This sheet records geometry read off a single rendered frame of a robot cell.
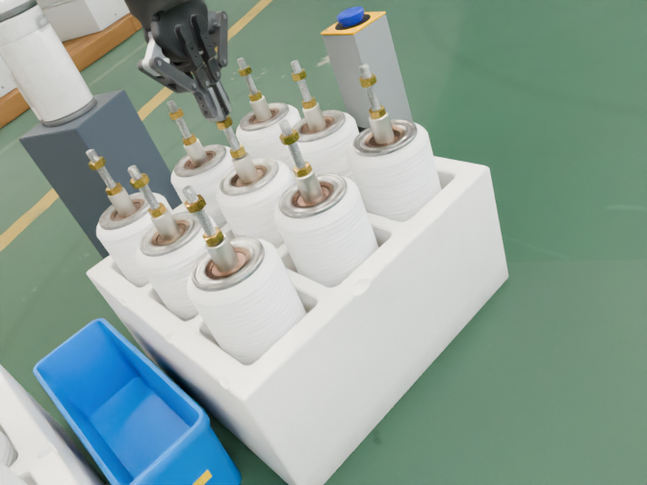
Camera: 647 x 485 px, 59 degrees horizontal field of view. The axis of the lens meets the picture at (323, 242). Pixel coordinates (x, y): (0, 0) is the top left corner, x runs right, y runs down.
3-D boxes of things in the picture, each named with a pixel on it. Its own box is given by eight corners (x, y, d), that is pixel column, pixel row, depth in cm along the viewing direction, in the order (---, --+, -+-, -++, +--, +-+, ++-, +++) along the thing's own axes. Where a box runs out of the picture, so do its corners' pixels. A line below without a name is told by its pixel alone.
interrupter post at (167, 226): (169, 230, 65) (156, 207, 64) (186, 229, 64) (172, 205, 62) (159, 243, 64) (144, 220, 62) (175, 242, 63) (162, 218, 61)
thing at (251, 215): (304, 255, 84) (258, 150, 74) (347, 276, 77) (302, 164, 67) (254, 295, 81) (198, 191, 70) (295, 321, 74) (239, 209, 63)
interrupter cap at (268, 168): (257, 157, 73) (255, 153, 73) (292, 168, 68) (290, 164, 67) (210, 190, 70) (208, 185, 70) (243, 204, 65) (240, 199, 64)
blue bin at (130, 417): (79, 421, 82) (29, 368, 76) (142, 369, 87) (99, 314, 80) (178, 555, 61) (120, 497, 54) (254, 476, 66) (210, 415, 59)
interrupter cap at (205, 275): (234, 299, 51) (231, 293, 51) (178, 287, 56) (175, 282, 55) (280, 245, 56) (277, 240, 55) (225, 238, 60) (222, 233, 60)
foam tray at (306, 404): (148, 357, 89) (84, 271, 79) (322, 213, 105) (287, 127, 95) (308, 503, 61) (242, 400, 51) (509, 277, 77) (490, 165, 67)
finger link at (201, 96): (192, 71, 61) (210, 114, 64) (173, 84, 59) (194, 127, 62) (201, 70, 60) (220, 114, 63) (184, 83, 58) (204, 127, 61)
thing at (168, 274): (221, 314, 80) (160, 211, 69) (281, 315, 75) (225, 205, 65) (189, 370, 73) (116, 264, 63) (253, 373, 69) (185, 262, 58)
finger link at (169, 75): (137, 58, 56) (181, 78, 61) (134, 75, 56) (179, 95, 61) (155, 54, 54) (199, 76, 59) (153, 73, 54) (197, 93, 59)
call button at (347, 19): (334, 31, 84) (330, 17, 82) (352, 19, 85) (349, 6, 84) (353, 31, 81) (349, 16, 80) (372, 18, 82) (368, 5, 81)
